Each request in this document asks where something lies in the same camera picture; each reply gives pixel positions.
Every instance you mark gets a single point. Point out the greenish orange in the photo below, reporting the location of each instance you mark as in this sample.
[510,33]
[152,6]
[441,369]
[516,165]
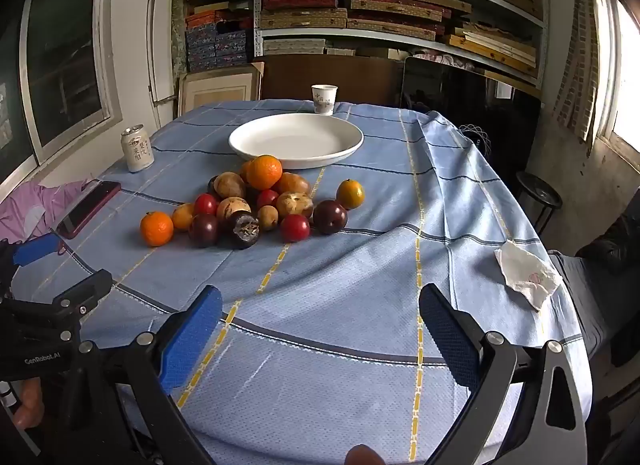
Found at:
[350,193]

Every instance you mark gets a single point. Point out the small dark purple plum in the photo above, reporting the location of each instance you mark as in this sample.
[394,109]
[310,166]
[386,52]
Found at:
[204,230]

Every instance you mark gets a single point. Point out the blue checked tablecloth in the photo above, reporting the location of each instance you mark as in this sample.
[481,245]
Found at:
[350,295]

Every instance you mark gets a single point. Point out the dark red plum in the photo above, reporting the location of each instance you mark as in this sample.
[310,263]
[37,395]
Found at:
[267,197]

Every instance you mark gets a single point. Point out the white drink can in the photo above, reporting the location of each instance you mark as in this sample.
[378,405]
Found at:
[137,150]

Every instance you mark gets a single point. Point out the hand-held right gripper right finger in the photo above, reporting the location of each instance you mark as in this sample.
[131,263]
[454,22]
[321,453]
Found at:
[450,340]

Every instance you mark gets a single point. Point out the bamboo blind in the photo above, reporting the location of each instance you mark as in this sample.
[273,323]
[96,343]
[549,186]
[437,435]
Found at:
[580,45]

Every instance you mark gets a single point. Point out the orange brown ribbed fruit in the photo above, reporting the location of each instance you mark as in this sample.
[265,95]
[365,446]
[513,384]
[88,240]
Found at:
[296,183]

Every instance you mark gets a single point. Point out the green marbled board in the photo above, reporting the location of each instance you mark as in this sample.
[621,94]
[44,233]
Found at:
[177,40]

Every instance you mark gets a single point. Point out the black glossy panel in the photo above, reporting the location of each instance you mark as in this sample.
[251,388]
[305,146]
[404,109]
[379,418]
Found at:
[450,95]

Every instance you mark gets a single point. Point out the pile of blue patterned boxes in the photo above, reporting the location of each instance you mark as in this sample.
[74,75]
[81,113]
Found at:
[215,45]

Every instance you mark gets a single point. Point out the white leaning strip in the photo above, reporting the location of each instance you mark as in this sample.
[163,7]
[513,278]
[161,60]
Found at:
[151,55]

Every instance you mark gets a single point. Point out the person's left hand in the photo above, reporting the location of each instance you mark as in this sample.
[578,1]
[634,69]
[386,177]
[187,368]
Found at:
[30,402]

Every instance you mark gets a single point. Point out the large dark purple plum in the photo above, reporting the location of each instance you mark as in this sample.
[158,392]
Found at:
[330,216]

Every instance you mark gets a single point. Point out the small orange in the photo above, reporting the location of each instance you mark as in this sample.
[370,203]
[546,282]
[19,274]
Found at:
[244,171]

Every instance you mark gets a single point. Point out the white paper cup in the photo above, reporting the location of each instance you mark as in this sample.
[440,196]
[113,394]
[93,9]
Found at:
[324,100]

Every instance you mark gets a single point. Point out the brown wooden board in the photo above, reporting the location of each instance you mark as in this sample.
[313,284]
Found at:
[350,80]

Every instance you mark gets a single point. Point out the white oval plate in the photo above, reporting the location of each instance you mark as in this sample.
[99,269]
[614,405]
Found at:
[295,137]

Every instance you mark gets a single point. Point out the small brown fruit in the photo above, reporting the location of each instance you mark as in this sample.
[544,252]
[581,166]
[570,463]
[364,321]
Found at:
[267,218]

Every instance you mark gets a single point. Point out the crumpled white tissue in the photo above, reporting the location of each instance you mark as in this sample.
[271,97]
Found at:
[525,272]

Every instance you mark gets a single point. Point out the bright window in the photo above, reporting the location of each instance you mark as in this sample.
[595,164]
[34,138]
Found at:
[627,70]

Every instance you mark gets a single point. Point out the beige picture frame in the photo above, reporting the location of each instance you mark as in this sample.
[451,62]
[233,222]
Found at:
[220,90]

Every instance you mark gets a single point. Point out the large bright tangerine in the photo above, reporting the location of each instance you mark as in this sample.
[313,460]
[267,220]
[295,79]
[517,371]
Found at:
[264,170]

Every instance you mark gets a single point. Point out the black cloth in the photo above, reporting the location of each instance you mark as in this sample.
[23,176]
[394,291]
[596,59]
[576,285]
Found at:
[620,240]

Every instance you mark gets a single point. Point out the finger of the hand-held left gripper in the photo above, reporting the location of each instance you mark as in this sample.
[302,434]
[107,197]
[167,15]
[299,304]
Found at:
[82,290]
[35,249]

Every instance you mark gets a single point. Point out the white metal shelf rack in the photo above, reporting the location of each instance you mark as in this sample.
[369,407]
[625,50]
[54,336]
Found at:
[258,5]

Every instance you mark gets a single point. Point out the bright tangerine with stem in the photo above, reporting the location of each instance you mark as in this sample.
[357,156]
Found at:
[156,228]

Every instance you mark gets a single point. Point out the yellow orange spotted fruit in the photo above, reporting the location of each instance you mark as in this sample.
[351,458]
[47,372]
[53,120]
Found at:
[183,216]

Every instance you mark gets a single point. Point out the tan orange round fruit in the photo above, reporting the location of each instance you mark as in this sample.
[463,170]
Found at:
[233,206]

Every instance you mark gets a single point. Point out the grey framed window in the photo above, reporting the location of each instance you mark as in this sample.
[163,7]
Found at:
[65,60]

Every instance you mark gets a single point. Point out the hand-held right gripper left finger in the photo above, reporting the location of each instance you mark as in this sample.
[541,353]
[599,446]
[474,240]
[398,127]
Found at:
[192,340]

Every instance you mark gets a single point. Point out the smartphone in red case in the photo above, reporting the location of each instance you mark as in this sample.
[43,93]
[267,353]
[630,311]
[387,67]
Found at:
[87,207]

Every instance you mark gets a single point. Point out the brown round fruit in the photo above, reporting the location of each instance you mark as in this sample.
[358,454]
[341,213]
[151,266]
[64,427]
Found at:
[295,205]
[229,186]

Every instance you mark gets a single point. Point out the black round stool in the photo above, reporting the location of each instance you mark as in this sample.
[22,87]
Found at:
[537,190]

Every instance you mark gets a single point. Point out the purple cloth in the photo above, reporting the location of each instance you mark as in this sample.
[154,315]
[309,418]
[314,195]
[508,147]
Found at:
[30,205]

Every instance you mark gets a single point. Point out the person's right hand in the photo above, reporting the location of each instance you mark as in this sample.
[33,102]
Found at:
[364,456]

